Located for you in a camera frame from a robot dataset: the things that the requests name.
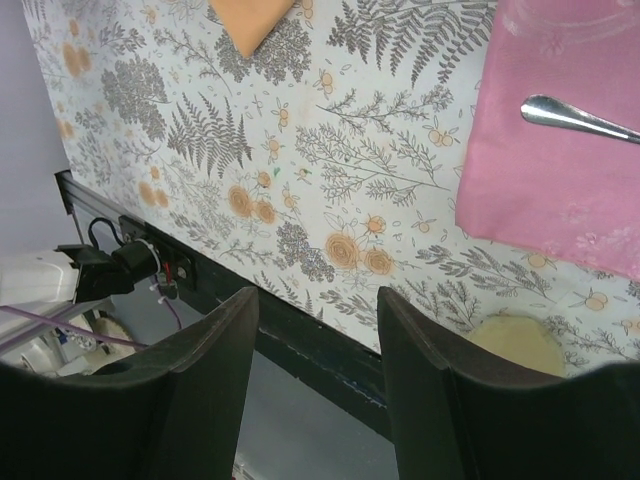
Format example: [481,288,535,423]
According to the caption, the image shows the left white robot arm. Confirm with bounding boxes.
[1,217,162,306]

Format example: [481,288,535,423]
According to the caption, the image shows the yellow-green mug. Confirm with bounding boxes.
[467,315,566,377]

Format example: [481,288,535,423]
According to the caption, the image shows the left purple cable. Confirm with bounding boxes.
[0,284,184,351]

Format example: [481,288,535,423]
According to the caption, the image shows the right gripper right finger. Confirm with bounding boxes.
[377,287,639,479]

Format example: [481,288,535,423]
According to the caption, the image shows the orange satin napkin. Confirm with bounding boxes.
[209,0,294,58]

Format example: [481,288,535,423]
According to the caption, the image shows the pink floral placemat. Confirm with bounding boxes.
[456,1,639,279]

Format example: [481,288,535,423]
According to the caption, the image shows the floral patterned tablecloth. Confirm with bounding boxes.
[23,1,639,373]

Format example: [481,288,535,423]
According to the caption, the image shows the silver spoon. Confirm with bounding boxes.
[520,94,639,145]

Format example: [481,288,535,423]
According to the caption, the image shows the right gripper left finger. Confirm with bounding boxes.
[1,287,259,479]

